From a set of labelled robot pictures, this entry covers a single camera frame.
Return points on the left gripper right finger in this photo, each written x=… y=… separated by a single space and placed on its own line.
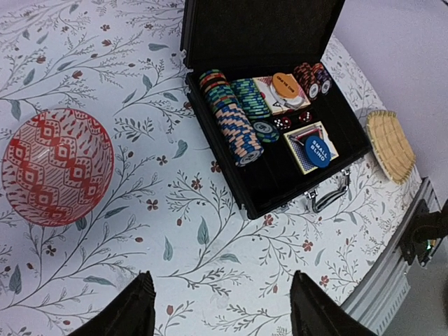
x=313 y=312

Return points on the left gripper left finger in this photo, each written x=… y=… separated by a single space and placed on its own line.
x=132 y=312

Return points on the red card deck box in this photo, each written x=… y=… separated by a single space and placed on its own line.
x=276 y=103

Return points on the orange big blind button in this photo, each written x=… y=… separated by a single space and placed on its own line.
x=285 y=85

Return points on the black poker case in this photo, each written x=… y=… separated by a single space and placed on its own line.
x=257 y=38

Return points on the blue small blind button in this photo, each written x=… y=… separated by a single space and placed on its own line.
x=317 y=151

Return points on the blue card deck box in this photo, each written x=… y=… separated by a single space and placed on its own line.
x=296 y=141

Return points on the woven bamboo tray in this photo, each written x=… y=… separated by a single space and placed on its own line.
x=390 y=145

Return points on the red dice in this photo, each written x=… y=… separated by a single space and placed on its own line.
x=286 y=122

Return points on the blue white chip row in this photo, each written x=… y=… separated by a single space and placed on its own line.
x=231 y=118

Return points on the green chip row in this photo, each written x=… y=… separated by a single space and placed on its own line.
x=256 y=109

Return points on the orange chip stack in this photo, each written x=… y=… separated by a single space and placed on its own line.
x=314 y=80

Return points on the front aluminium rail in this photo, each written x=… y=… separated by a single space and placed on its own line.
x=376 y=300

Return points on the chrome case handle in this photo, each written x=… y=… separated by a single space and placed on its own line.
x=316 y=204

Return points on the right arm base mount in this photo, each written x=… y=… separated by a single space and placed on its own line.
x=423 y=226

